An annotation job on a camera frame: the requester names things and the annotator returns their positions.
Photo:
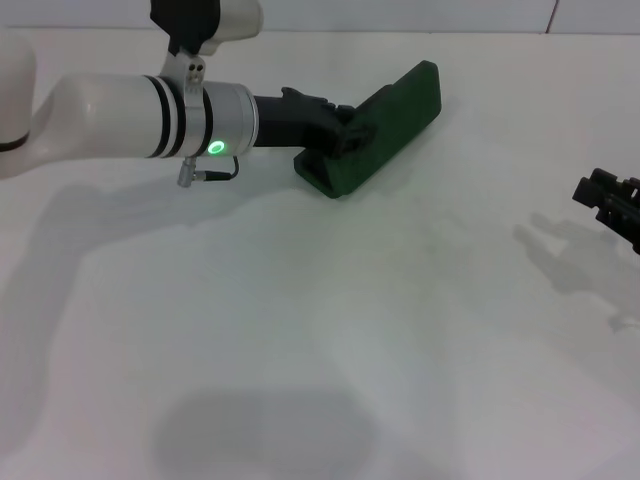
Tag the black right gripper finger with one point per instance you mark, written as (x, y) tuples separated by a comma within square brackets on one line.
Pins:
[(592, 187), (625, 220)]

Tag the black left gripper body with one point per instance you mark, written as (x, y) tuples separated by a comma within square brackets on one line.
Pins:
[(290, 122)]

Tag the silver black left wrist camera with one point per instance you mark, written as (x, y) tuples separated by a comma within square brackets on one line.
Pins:
[(200, 20)]

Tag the green glasses case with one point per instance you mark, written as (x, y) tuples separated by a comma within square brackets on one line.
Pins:
[(395, 125)]

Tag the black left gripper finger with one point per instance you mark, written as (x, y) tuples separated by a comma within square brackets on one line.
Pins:
[(357, 140), (346, 112)]

